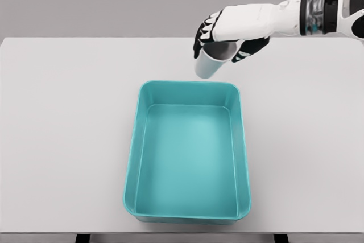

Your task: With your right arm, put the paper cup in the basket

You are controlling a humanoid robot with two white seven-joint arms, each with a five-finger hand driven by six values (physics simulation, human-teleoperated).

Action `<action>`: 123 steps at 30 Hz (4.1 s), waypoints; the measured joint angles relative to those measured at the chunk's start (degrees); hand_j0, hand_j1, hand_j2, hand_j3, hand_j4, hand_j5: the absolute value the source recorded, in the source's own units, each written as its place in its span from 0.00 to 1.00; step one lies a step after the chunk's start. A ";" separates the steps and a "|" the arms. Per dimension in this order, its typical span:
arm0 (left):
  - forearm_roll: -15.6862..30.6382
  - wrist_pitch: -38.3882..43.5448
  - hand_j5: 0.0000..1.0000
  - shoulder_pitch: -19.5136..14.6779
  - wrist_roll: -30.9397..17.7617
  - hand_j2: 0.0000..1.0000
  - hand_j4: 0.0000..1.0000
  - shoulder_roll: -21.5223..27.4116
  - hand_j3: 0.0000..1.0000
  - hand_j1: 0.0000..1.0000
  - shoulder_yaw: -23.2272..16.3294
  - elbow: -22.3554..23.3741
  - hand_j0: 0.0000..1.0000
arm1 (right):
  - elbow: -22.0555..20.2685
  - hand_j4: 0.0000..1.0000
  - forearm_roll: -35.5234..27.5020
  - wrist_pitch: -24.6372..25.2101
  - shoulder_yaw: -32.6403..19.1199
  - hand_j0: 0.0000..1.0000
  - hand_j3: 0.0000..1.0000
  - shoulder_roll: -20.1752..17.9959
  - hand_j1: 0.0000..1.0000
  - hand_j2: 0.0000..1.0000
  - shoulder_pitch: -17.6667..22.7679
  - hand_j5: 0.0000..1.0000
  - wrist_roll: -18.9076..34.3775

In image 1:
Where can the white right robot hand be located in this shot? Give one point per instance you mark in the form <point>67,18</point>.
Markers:
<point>241,22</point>

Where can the white paper cup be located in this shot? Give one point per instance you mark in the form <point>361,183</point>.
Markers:
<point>207,65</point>

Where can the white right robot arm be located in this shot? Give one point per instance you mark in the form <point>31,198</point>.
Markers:
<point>318,12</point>

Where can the teal plastic basket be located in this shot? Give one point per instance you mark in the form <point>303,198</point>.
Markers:
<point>187,152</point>

